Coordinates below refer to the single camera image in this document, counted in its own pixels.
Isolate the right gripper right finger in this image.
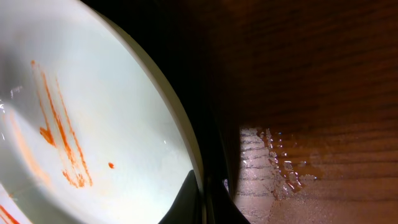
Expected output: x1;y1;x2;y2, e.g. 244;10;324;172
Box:
205;177;249;224

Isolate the light green plate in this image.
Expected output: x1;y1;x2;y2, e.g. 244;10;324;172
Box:
1;1;195;223

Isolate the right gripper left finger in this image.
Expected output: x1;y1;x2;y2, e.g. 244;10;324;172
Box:
159;170;202;224

